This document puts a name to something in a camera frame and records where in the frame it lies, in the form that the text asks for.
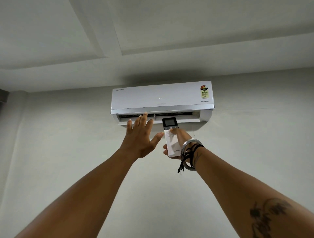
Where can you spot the person's left hand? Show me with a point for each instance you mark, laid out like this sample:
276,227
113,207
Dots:
137,143

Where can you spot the person's right hand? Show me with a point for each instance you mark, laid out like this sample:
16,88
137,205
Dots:
180,143

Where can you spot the person's right thumb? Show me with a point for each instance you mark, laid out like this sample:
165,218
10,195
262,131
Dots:
178,133

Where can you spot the person's left little finger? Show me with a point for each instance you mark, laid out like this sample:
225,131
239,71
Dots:
129,126

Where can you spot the person's left middle finger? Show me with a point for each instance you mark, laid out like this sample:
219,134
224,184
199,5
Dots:
143,121

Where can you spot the person's left thumb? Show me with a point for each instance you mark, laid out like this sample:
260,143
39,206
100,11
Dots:
157,138

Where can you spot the white remote control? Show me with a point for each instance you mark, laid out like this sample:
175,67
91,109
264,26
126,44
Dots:
171,137

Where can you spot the person's right forearm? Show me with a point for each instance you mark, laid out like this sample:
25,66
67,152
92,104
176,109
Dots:
247,193

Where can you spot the person's left forearm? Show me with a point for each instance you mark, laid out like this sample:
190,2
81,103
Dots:
81,198

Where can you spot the silver metal bangle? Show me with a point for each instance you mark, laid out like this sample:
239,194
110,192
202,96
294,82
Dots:
187,153

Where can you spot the black thread wristband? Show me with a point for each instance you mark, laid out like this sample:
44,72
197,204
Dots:
190,154

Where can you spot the white wall air conditioner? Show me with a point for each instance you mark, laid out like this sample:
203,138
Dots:
162,100

